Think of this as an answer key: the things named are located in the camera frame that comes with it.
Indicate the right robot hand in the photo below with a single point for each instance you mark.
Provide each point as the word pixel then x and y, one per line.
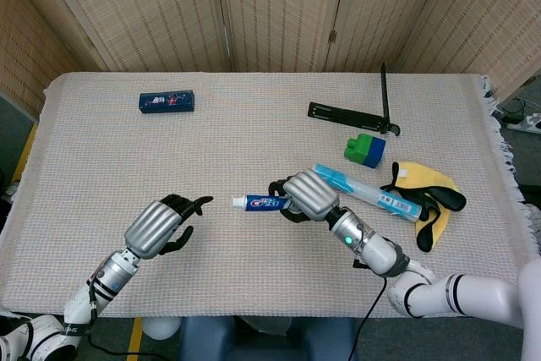
pixel 310 196

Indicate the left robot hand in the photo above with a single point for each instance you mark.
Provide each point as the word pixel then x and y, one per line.
pixel 152 230

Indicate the blue white toothpaste tube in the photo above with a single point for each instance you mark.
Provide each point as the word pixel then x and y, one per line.
pixel 258 202

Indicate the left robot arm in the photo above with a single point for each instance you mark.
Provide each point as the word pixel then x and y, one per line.
pixel 84 297

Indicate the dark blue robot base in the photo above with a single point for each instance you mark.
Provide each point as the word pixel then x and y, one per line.
pixel 270 340

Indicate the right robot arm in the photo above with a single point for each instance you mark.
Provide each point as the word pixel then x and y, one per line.
pixel 422 285

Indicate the blue white wrapped roll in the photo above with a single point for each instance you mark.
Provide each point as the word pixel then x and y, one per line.
pixel 380 198

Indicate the green and blue toy block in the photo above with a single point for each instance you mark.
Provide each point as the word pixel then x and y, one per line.
pixel 365 150

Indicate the white woven tablecloth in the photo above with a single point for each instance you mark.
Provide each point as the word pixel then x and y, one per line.
pixel 253 132

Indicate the black folding stand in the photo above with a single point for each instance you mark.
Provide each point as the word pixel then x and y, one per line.
pixel 346 116

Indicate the white ball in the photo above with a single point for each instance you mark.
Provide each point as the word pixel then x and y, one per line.
pixel 160 328

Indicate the yellow and black glove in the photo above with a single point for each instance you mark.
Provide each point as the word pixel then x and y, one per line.
pixel 418 176

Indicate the dark blue carton box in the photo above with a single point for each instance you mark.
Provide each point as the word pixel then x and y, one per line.
pixel 167 102

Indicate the wicker folding screen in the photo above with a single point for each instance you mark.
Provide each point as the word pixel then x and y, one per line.
pixel 279 10

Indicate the white power strip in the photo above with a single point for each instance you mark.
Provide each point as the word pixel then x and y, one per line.
pixel 526 123

